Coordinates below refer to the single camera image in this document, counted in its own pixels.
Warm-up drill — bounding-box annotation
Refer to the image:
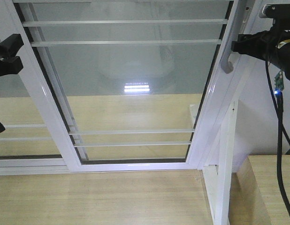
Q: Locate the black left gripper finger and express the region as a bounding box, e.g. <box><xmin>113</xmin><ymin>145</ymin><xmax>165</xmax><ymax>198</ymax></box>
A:
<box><xmin>0</xmin><ymin>34</ymin><xmax>23</xmax><ymax>59</ymax></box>
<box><xmin>0</xmin><ymin>56</ymin><xmax>23</xmax><ymax>77</ymax></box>

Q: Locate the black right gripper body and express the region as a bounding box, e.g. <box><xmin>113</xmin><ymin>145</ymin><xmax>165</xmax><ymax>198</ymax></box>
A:
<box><xmin>267</xmin><ymin>14</ymin><xmax>290</xmax><ymax>81</ymax></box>

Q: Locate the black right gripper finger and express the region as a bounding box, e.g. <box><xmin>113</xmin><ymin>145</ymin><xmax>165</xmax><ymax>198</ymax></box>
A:
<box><xmin>231</xmin><ymin>40</ymin><xmax>271</xmax><ymax>59</ymax></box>
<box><xmin>237</xmin><ymin>31</ymin><xmax>272</xmax><ymax>43</ymax></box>

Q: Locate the grey door handle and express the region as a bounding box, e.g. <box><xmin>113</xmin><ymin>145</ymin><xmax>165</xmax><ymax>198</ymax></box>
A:
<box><xmin>220</xmin><ymin>0</ymin><xmax>247</xmax><ymax>74</ymax></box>

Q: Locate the white framed sliding glass door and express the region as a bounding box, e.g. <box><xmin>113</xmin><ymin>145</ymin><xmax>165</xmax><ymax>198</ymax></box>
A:
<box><xmin>12</xmin><ymin>0</ymin><xmax>254</xmax><ymax>169</ymax></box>

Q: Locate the white fixed glass window panel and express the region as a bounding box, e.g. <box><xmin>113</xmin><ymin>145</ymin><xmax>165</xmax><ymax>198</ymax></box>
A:
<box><xmin>0</xmin><ymin>0</ymin><xmax>89</xmax><ymax>176</ymax></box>

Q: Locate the green circuit board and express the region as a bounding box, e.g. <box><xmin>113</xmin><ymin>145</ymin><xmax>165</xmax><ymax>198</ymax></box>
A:
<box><xmin>274</xmin><ymin>70</ymin><xmax>284</xmax><ymax>95</ymax></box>

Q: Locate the light wooden block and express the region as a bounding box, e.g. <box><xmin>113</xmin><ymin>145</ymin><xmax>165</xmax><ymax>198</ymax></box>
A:
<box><xmin>229</xmin><ymin>155</ymin><xmax>290</xmax><ymax>225</ymax></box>

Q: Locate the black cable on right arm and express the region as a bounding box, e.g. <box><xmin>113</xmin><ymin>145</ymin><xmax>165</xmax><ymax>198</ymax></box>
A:
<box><xmin>264</xmin><ymin>42</ymin><xmax>290</xmax><ymax>225</ymax></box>

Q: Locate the white support bracket frame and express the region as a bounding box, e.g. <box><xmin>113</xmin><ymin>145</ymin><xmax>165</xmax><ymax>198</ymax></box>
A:
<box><xmin>202</xmin><ymin>57</ymin><xmax>257</xmax><ymax>225</ymax></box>

